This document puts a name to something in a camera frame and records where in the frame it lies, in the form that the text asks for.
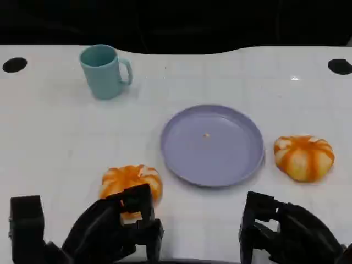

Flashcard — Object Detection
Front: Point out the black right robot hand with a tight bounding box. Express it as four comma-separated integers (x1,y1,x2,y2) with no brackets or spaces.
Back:
238,191,344,264

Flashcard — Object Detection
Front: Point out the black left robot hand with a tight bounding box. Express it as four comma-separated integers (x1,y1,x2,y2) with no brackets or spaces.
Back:
62,183,165,263

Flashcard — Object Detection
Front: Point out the orange white toy bread roll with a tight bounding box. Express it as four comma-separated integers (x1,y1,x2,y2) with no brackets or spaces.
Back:
273,134,336,183
99,164,163,223

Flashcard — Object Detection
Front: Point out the lilac plate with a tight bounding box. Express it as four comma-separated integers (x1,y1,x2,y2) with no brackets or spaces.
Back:
160,103,266,188

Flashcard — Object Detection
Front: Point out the pale green mug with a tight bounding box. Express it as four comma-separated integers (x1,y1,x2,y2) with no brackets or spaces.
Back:
79,43,134,101

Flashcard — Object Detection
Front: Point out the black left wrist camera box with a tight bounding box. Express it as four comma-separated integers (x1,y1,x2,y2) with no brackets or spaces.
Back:
8,195,46,264

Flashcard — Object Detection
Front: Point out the black table cable hole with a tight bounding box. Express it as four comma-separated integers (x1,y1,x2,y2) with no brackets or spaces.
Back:
2,57,28,74
327,58,352,75

